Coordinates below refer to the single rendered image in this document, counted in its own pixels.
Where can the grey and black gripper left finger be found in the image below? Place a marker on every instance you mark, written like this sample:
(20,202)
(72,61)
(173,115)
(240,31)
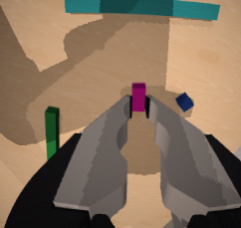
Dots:
(87,175)

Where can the green rod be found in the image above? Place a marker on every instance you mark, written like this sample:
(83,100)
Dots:
(52,117)

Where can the small dark blue cube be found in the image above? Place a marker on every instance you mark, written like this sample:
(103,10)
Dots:
(185,102)

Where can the turquoise rod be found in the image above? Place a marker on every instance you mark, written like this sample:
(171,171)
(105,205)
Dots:
(175,8)

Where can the magenta block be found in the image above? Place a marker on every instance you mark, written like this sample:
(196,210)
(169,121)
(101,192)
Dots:
(138,97)

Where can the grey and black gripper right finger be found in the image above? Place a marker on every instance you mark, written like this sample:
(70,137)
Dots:
(200,175)

